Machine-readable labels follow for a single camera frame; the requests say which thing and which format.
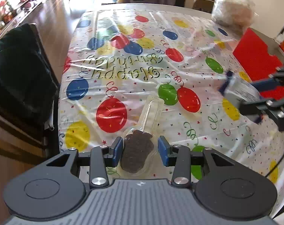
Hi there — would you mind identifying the wooden tv cabinet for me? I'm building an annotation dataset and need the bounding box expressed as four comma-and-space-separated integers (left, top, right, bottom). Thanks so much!
0, 0, 42, 39

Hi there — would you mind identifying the clear plastic bag with food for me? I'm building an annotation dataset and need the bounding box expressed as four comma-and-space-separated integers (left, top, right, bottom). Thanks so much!
212, 0, 256, 31

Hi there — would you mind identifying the red cardboard shoe box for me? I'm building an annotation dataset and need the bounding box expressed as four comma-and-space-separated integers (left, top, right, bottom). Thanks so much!
232, 27, 284, 101

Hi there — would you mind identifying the balloon birthday tablecloth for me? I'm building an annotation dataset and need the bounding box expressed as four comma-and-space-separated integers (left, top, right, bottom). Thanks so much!
58, 5, 284, 216

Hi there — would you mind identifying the white blue snack pouch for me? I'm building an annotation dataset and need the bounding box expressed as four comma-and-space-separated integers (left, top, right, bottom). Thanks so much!
218, 70, 262, 110

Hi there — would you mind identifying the chocolate lollipop clear wrapper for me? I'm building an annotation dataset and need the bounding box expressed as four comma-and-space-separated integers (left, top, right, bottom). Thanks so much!
117, 95, 164, 179

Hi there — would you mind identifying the dark chair with black cloth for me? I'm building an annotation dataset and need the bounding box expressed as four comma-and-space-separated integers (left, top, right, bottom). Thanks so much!
0, 23, 60, 157

